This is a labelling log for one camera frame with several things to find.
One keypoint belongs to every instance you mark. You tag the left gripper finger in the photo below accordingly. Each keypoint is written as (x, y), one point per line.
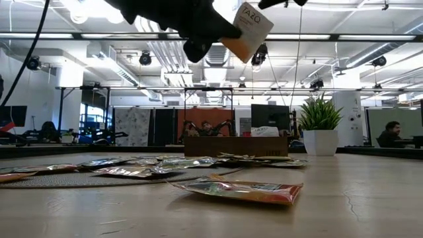
(211, 26)
(196, 49)

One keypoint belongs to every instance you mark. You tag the black background robot arm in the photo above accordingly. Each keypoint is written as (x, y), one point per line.
(226, 126)
(190, 127)

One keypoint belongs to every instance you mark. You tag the wooden tea organizer box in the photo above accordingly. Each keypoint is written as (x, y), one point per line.
(231, 147)

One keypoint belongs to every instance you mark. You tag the yellow tea packet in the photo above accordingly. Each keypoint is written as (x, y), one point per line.
(274, 158)

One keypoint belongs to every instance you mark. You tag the orange partition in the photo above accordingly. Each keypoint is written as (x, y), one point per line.
(205, 114)

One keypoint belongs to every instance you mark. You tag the black partition panel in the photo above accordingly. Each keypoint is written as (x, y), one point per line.
(163, 127)

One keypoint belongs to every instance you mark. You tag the black monitor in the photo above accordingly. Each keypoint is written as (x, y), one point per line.
(13, 115)
(269, 114)

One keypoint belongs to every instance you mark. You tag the white patterned curtain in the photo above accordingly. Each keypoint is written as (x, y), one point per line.
(132, 127)

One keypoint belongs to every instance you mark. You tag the white column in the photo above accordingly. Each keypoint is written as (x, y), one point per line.
(347, 109)

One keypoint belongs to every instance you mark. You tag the green plant in white pot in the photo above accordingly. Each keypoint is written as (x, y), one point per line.
(320, 142)

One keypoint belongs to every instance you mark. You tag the green partition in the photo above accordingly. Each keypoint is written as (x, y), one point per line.
(373, 125)

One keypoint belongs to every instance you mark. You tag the round grey mat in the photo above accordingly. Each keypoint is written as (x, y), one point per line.
(82, 181)

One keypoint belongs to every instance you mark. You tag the black desk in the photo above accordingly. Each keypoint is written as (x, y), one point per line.
(413, 142)

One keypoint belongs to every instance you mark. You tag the black ceiling light rail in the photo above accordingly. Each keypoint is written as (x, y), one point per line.
(333, 37)

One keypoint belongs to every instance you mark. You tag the black hanging camera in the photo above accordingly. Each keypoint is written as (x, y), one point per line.
(33, 63)
(317, 83)
(379, 61)
(261, 56)
(145, 59)

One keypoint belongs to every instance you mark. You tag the black background rig frame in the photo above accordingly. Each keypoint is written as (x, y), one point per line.
(61, 109)

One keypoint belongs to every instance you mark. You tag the black aluminium table frame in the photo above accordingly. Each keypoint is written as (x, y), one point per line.
(66, 151)

